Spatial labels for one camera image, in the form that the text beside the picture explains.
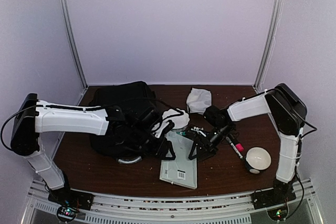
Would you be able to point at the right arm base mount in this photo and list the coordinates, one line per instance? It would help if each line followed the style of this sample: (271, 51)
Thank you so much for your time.
(273, 200)

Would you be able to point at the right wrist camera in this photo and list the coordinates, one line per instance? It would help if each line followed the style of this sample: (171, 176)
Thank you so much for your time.
(195, 133)

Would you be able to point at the white marker pen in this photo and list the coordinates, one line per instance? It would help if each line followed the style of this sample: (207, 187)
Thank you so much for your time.
(228, 138)

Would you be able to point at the left aluminium corner post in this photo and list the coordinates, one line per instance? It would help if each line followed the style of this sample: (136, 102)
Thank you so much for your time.
(72, 43)

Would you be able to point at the grey notebook with barcode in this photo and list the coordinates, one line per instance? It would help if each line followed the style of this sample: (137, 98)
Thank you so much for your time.
(182, 171)

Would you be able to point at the aluminium corner post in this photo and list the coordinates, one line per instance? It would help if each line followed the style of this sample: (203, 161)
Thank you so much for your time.
(72, 43)
(269, 44)

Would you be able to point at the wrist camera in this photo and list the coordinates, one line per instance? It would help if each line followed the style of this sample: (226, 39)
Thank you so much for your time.
(195, 133)
(162, 124)

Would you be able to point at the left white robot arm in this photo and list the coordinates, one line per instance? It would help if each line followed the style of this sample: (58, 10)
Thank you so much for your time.
(36, 116)

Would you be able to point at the pink highlighter marker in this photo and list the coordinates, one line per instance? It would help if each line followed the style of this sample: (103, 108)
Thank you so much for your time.
(235, 142)

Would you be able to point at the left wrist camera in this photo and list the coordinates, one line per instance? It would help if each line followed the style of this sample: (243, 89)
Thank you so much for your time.
(162, 124)

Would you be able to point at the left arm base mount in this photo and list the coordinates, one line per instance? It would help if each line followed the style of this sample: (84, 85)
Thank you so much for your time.
(71, 205)

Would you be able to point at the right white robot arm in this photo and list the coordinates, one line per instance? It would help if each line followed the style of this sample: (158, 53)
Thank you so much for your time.
(289, 115)

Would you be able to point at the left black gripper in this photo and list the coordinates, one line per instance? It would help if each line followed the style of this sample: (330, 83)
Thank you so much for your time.
(158, 150)

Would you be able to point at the white fluted ceramic bowl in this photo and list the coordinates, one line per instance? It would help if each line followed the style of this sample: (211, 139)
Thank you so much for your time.
(180, 118)

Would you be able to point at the aluminium front rail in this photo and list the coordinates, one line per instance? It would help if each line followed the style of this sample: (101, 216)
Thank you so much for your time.
(229, 208)

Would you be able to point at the grey cloth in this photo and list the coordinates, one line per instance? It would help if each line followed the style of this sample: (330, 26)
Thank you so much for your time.
(198, 101)

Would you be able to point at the right aluminium corner post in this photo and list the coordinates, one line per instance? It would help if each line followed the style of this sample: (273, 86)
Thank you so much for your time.
(269, 44)

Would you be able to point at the black student backpack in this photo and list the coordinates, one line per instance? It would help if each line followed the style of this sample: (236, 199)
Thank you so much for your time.
(117, 101)

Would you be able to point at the white and dark blue bowl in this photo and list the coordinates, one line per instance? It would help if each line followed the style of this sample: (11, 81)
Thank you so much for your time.
(257, 160)

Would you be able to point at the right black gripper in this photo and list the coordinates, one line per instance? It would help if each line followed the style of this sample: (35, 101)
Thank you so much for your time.
(210, 149)

